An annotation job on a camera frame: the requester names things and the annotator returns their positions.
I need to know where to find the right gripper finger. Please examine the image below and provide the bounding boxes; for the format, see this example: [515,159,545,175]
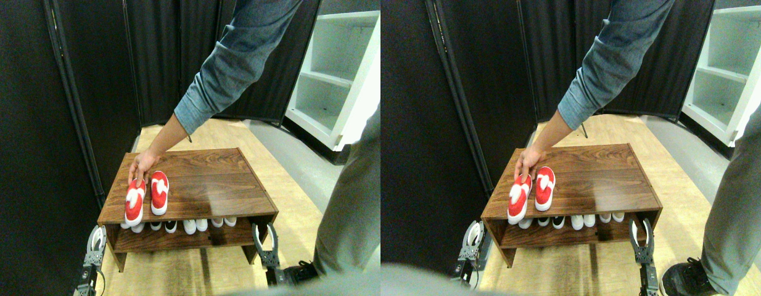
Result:
[265,223,281,267]
[629,219,644,263]
[641,218,656,263]
[252,223,268,267]

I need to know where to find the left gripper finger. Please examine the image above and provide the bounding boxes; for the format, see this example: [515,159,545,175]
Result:
[462,222,475,261]
[96,224,109,266]
[472,220,485,261]
[86,226,98,266]

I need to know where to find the red shoe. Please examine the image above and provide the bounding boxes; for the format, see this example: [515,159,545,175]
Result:
[150,171,170,216]
[534,166,556,212]
[508,174,533,225]
[124,179,147,227]

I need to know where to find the brown shoe rack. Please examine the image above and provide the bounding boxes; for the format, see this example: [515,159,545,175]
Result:
[97,147,279,273]
[480,142,664,268]

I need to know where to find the person's legs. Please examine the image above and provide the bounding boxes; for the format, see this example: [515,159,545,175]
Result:
[660,62,761,296]
[282,102,381,288]

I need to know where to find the white shelf unit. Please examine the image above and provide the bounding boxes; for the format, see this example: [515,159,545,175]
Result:
[285,9,381,152]
[681,5,761,147]

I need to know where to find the black curtain stand pole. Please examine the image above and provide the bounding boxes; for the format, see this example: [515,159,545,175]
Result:
[422,0,495,195]
[43,0,105,209]

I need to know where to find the person's hand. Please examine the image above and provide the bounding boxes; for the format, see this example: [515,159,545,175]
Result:
[514,144,549,183]
[128,148,163,188]

